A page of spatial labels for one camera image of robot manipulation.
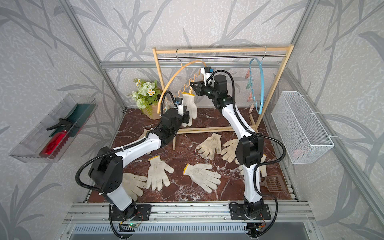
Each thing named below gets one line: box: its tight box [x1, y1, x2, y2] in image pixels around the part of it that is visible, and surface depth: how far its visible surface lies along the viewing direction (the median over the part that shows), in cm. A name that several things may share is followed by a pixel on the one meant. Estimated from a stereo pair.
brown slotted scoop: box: [259, 175, 286, 192], surface depth 84 cm
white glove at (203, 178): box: [183, 163, 222, 194], surface depth 88 cm
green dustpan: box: [49, 103, 97, 138], surface depth 70 cm
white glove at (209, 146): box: [195, 132, 222, 160], surface depth 101 cm
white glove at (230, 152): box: [221, 139, 239, 165], surface depth 98 cm
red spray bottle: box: [39, 130, 70, 160], surface depth 60 cm
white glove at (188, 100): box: [182, 92, 197, 128], surface depth 84 cm
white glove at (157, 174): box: [146, 155, 174, 192], surface depth 88 cm
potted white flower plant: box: [130, 78, 163, 120], surface depth 93 cm
